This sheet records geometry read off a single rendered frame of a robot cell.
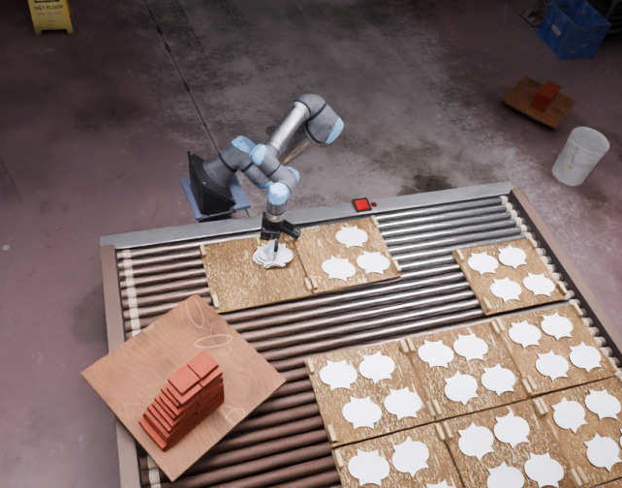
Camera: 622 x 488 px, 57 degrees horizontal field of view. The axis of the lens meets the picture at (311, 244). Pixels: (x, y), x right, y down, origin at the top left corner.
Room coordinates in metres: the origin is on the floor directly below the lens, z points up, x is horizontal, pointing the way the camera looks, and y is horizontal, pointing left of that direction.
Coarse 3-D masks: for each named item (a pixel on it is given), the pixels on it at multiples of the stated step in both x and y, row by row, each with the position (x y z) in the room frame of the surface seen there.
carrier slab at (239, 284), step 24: (240, 240) 1.58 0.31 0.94; (264, 240) 1.61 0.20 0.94; (288, 240) 1.63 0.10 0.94; (216, 264) 1.43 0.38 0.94; (240, 264) 1.45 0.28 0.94; (288, 264) 1.50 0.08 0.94; (216, 288) 1.31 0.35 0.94; (240, 288) 1.33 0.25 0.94; (264, 288) 1.36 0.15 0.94; (288, 288) 1.38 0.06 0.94; (216, 312) 1.20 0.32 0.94
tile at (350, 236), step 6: (342, 228) 1.77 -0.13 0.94; (348, 228) 1.77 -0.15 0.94; (354, 228) 1.78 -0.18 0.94; (336, 234) 1.72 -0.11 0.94; (342, 234) 1.72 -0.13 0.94; (348, 234) 1.73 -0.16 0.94; (354, 234) 1.74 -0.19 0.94; (360, 234) 1.75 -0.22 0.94; (366, 234) 1.75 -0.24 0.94; (342, 240) 1.69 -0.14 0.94; (348, 240) 1.70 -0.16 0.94; (354, 240) 1.70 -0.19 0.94; (360, 240) 1.71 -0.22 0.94; (348, 246) 1.66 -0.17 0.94; (354, 246) 1.67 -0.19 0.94; (360, 246) 1.68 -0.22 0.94
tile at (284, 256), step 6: (264, 246) 1.54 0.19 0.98; (282, 246) 1.56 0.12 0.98; (282, 252) 1.53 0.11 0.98; (288, 252) 1.54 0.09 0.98; (264, 258) 1.48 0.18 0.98; (270, 258) 1.49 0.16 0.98; (276, 258) 1.49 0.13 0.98; (282, 258) 1.50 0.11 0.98; (288, 258) 1.51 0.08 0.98; (276, 264) 1.46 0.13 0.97; (282, 264) 1.46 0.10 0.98
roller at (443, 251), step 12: (492, 240) 1.90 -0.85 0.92; (504, 240) 1.91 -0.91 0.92; (420, 252) 1.74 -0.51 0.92; (432, 252) 1.75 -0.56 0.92; (444, 252) 1.77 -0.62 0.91; (204, 288) 1.31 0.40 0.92; (132, 300) 1.18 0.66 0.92; (144, 300) 1.20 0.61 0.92; (156, 300) 1.21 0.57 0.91; (168, 300) 1.22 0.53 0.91
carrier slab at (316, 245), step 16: (336, 224) 1.79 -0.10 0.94; (352, 224) 1.81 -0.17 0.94; (368, 224) 1.83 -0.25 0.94; (304, 240) 1.65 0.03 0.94; (320, 240) 1.67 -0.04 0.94; (336, 240) 1.69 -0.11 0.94; (368, 240) 1.73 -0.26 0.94; (304, 256) 1.57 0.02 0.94; (320, 256) 1.58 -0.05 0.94; (336, 256) 1.60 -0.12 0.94; (352, 256) 1.62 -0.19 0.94; (384, 256) 1.66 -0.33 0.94; (320, 272) 1.49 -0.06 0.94; (384, 272) 1.56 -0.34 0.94; (320, 288) 1.41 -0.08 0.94; (336, 288) 1.43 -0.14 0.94
